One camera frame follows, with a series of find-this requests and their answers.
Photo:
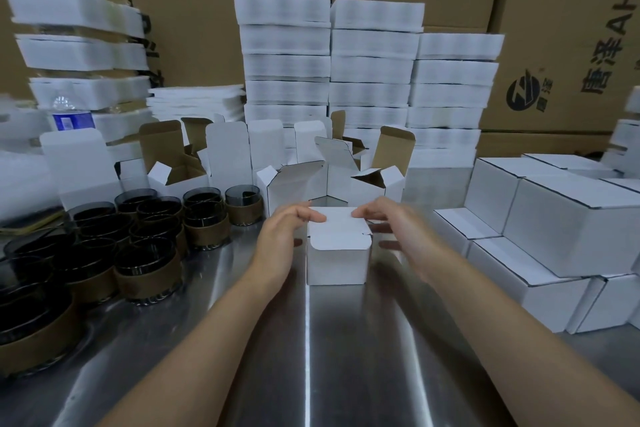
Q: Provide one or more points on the row of open white cartons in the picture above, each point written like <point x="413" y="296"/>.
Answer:
<point x="230" y="156"/>

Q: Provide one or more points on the small white carton box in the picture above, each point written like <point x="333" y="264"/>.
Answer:
<point x="337" y="256"/>

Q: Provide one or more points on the person's left fingers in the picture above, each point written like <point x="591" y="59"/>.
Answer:
<point x="302" y="214"/>

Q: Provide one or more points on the person's right hand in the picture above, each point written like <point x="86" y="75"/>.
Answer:
<point x="407" y="236"/>

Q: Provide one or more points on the pile of closed white boxes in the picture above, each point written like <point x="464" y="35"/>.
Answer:
<point x="555" y="231"/>

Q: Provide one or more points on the stacks of flat white cartons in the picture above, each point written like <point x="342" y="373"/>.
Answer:
<point x="370" y="71"/>
<point x="625" y="141"/>
<point x="195" y="101"/>
<point x="80" y="56"/>

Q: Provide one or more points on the group of dark glass cups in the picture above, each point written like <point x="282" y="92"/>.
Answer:
<point x="100" y="261"/>

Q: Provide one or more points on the person's left hand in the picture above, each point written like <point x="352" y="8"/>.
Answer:
<point x="277" y="246"/>

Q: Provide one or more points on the person's right fingers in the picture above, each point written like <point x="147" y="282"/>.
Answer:
<point x="372" y="212"/>

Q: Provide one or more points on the person's right forearm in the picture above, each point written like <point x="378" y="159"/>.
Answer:
<point x="510" y="336"/>

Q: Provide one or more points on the clear bottle with blue label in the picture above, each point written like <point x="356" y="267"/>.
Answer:
<point x="70" y="116"/>

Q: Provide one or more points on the person's left forearm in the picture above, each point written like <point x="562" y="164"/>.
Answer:
<point x="200" y="351"/>

